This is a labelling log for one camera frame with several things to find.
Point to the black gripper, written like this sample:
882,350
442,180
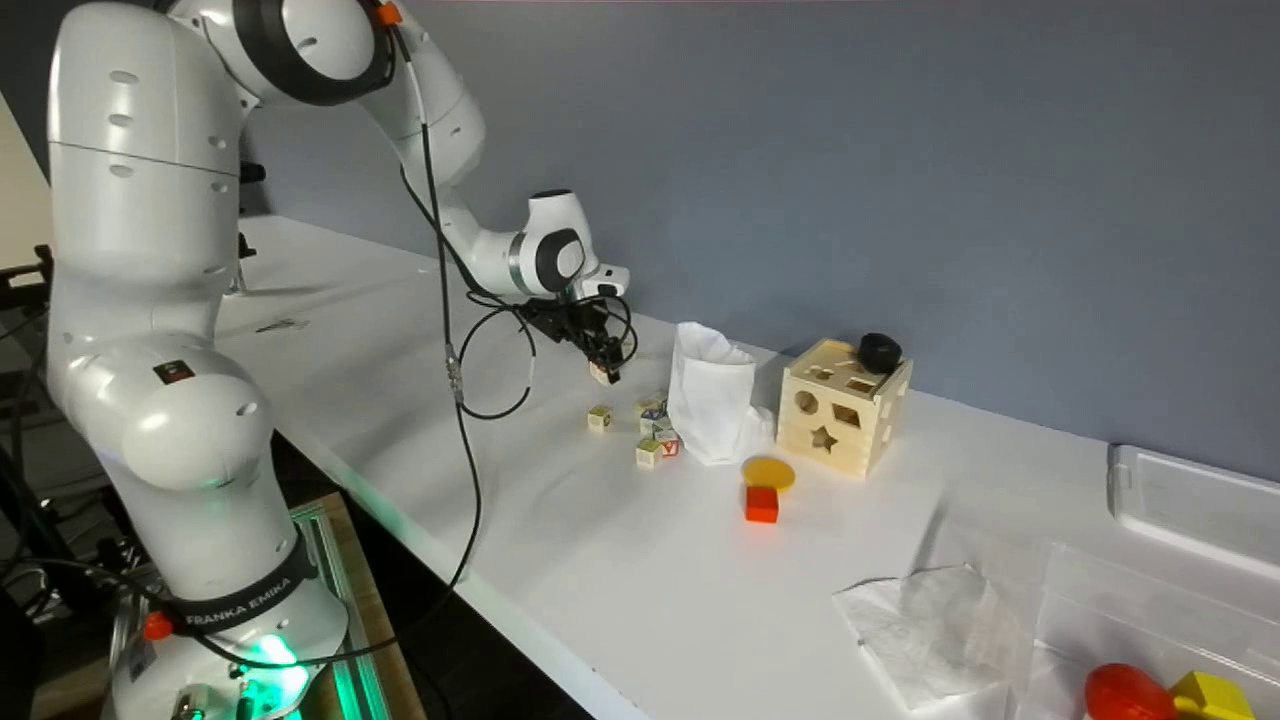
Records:
600,327

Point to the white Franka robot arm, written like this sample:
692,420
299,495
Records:
135,200

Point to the clear plastic bag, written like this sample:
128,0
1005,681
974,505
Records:
945,625

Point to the clear bag with toys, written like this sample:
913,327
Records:
1145,615

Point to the yellow printed toy block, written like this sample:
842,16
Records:
596,419

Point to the small wooden toy block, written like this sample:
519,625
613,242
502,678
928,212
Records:
644,452
672,446
652,407
652,424

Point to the red cube block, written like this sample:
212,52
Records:
762,505

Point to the wooden shape sorter box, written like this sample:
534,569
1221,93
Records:
854,424

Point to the black round cap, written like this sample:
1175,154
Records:
879,354

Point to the wooden base platform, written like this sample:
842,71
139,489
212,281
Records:
380,625

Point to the white plastic tray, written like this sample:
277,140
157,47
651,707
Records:
1200,505

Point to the red ball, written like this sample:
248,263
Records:
1127,694

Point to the yellow shape block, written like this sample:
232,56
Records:
1211,699

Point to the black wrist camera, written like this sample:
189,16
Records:
550,313

